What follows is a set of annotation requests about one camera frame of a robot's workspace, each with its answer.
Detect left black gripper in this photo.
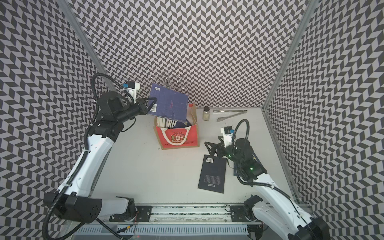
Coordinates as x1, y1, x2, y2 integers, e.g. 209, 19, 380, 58
115, 97, 157, 124

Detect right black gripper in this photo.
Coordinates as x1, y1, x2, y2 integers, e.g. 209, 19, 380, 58
205, 135, 244, 166

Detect purple blue barcode book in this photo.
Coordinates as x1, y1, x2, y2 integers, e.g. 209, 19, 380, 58
149, 84, 189, 122

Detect red burlap canvas bag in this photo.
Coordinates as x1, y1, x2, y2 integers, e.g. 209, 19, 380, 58
154, 104, 200, 150

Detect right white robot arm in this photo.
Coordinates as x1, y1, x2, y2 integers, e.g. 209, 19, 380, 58
205, 119, 331, 240

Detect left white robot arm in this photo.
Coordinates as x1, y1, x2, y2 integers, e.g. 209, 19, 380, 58
42, 73, 158, 240

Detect small glass jar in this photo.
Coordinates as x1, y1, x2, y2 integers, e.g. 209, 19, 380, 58
203, 106, 210, 121

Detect blue book far right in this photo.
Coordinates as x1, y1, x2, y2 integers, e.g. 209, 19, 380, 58
233, 163, 239, 176

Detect dark blue bottom book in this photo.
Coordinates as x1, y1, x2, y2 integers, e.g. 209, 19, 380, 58
198, 155, 227, 194

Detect metal tongs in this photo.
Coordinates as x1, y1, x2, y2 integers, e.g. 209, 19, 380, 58
213, 110, 248, 122

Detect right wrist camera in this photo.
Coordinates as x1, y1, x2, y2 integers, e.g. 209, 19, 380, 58
221, 126, 235, 148

